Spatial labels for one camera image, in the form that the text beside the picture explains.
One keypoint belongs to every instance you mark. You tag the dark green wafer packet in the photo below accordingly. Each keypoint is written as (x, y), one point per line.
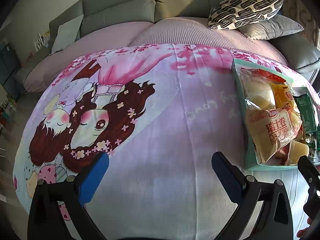
(308, 114)

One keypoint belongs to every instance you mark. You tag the patterned beige curtain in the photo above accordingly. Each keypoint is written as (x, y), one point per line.
(297, 11)

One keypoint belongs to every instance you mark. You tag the pink sofa seat cover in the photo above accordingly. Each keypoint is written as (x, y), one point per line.
(125, 37)

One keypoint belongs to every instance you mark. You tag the green snack packet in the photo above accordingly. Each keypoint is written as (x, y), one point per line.
(311, 140)

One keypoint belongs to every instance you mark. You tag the leopard pattern pillow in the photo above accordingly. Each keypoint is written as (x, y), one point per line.
(233, 14)

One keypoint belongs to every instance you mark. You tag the grey sofa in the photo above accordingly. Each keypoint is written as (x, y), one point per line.
(99, 14)

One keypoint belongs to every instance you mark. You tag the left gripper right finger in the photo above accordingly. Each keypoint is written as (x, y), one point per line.
(275, 217)

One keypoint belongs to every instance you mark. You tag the yellow snack packet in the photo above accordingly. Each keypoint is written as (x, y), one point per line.
(283, 96)

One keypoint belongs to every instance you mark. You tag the mint green tray box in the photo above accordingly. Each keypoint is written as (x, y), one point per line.
(299, 84)

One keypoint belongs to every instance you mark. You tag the orange bread packet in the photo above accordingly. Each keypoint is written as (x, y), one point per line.
(257, 87)

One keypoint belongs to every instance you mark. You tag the pink cartoon tablecloth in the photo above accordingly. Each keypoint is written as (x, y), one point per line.
(159, 112)

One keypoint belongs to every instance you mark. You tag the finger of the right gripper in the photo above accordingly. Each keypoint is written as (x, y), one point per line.
(311, 176)

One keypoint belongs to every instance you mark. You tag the swiss roll bread packet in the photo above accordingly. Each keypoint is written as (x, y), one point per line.
(272, 129)

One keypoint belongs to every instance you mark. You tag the grey pillow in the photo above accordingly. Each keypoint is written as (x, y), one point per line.
(278, 26)

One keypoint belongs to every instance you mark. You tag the cream round bun packet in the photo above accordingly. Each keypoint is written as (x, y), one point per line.
(296, 150)

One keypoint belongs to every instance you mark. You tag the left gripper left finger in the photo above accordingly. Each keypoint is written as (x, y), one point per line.
(45, 218)

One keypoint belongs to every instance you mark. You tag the light grey small cushion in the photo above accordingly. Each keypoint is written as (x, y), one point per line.
(67, 34)

